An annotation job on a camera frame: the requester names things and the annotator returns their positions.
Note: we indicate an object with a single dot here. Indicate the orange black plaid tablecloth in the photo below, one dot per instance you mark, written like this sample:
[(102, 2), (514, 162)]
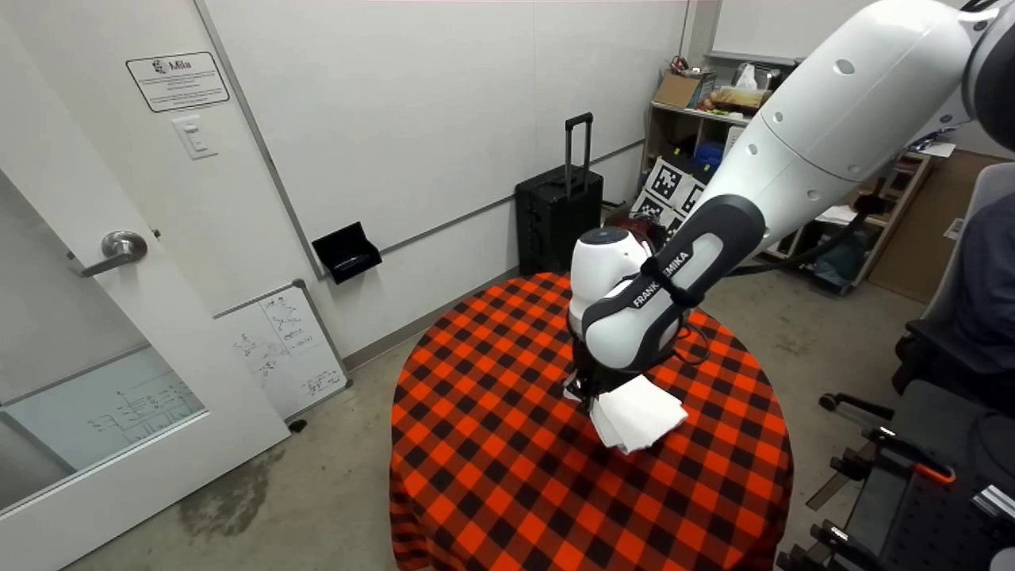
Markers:
[(485, 444)]

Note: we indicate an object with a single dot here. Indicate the white towel with blue stripes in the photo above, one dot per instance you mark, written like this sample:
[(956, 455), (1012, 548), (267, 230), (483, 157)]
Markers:
[(639, 417)]

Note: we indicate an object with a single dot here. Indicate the dark blue garment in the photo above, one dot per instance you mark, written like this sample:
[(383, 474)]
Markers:
[(986, 306)]

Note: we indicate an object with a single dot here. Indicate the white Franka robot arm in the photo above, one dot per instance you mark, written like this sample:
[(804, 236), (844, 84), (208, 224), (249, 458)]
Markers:
[(844, 129)]

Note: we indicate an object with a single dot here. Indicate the black wheeled suitcase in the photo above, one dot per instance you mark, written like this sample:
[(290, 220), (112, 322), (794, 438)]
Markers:
[(560, 224)]

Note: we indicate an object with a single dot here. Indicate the white door with glass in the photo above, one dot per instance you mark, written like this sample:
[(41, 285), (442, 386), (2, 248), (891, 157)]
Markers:
[(159, 361)]

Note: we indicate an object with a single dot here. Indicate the grey office chair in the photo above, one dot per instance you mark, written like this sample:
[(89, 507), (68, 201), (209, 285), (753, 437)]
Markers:
[(994, 193)]

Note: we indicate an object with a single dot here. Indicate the small cardboard box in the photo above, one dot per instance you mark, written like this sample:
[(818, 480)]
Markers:
[(680, 89)]

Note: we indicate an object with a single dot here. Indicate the black perforated mounting board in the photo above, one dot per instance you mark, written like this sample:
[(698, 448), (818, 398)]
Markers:
[(939, 529)]

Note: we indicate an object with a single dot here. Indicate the AprilTag marker board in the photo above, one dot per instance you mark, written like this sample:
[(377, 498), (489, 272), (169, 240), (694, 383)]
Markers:
[(666, 193)]

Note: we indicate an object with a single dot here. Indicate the white light switch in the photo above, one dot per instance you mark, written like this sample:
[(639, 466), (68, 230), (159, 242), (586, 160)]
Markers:
[(196, 139)]

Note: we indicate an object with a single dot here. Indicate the blue storage box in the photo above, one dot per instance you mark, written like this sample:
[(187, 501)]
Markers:
[(710, 160)]

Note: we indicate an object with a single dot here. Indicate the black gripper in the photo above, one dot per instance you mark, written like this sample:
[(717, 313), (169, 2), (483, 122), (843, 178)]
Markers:
[(578, 389)]

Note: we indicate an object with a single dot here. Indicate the small leaning whiteboard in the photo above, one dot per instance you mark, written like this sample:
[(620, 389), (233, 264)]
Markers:
[(282, 352)]

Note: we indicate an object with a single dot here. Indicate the white plastic bottle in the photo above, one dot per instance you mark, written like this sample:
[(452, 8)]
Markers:
[(748, 77)]

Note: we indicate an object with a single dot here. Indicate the wooden shelf unit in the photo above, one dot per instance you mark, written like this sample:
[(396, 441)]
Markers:
[(676, 131)]

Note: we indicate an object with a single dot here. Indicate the black wall tray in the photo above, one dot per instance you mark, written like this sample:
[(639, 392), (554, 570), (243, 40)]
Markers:
[(346, 255)]

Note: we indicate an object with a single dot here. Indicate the brown cardboard panel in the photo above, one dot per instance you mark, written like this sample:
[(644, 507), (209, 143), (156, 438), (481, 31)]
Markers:
[(931, 234)]

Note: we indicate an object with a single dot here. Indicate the large wall whiteboard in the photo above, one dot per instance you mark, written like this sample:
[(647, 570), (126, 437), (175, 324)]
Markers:
[(424, 106)]

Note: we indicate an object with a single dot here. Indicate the white wall sign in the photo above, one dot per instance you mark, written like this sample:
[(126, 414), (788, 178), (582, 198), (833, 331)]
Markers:
[(180, 82)]

